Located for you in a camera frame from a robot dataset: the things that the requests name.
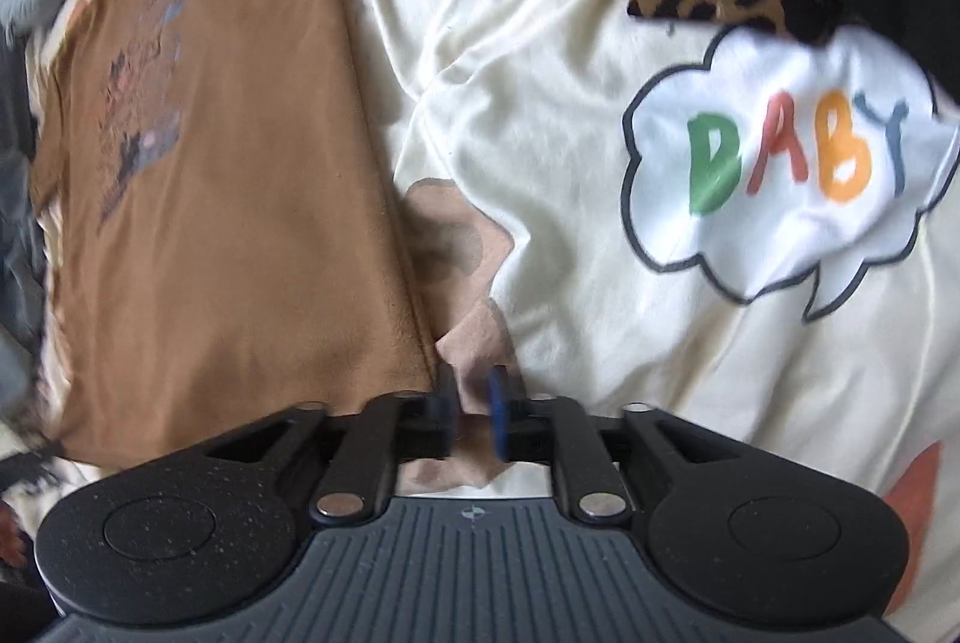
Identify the brown printed t-shirt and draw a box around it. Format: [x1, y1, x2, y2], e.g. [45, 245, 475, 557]
[26, 0, 443, 471]

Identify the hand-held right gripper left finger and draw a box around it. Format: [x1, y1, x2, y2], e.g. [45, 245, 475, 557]
[202, 364, 457, 525]

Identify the dark grey pillow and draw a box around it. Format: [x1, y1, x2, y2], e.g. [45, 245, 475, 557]
[0, 35, 38, 164]

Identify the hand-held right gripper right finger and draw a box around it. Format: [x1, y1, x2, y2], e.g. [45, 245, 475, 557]
[489, 367, 740, 525]

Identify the cream bear print bedsheet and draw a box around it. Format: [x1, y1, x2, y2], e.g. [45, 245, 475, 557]
[0, 0, 960, 643]

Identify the blue-grey garment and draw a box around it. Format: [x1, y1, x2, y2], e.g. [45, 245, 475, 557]
[0, 155, 57, 423]

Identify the white fuzzy blanket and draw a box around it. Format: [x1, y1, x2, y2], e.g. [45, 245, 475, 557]
[0, 421, 72, 516]

